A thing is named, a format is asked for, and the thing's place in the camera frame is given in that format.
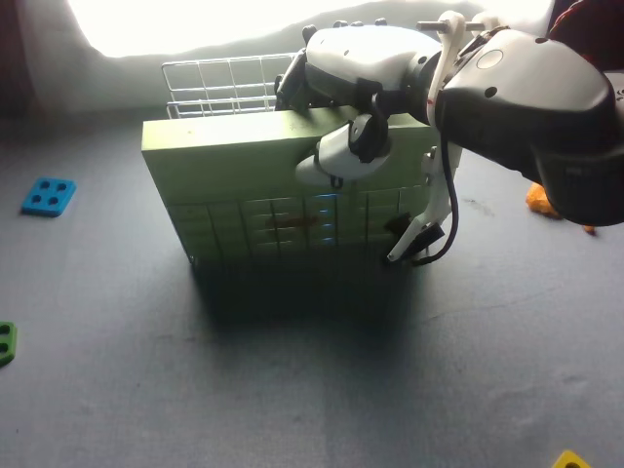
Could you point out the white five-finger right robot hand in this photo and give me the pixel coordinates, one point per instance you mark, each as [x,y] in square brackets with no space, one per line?
[361,53]

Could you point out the light green board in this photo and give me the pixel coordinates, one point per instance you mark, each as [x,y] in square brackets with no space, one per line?
[224,161]

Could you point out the white backdrop sheet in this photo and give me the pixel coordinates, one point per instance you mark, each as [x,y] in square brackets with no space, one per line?
[195,24]

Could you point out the orange toy food piece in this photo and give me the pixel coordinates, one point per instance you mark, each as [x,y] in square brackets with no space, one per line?
[538,200]

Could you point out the blue square block with holes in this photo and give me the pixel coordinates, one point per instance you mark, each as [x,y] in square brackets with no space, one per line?
[49,197]

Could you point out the grey table cloth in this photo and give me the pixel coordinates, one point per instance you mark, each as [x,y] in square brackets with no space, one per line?
[146,380]

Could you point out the green pentagon block with holes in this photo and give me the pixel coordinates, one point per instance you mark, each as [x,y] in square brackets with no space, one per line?
[6,343]

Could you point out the yellow block with hole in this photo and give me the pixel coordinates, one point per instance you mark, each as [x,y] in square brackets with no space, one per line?
[573,460]

